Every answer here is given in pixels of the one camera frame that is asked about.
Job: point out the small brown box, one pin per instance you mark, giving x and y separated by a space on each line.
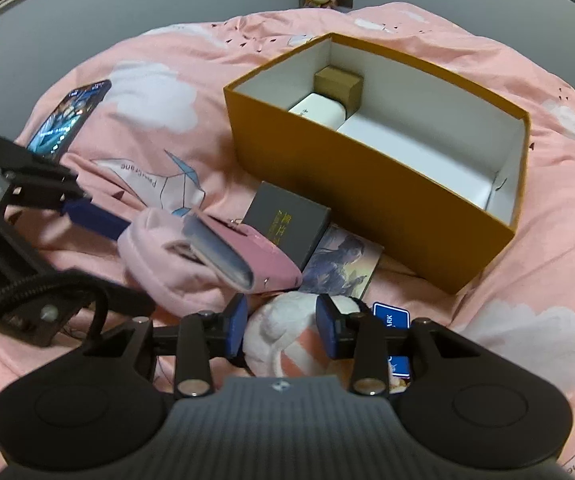
337 87

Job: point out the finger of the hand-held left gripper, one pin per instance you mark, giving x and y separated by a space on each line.
217 255
95 217

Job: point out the smartphone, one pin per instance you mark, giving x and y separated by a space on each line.
67 115

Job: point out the orange cardboard box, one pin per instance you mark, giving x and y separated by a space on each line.
367 185

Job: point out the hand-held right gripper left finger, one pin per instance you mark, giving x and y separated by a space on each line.
235 327

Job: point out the pink fabric pouch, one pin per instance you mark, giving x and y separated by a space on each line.
272 267

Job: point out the pink printed blanket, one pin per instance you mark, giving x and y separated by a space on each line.
542 260

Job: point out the brown plush toy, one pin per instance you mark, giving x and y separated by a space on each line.
398 385

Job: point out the white case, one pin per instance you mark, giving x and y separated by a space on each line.
317 110

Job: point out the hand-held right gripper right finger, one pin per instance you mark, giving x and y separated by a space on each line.
327 327

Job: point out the blue tag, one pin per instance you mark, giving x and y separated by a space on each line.
390 317

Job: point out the small black box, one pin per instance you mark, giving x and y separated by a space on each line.
287 220

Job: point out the illustrated picture card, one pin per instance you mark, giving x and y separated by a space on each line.
342 265

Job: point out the white plush toy striped hat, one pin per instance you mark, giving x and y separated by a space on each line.
277 340

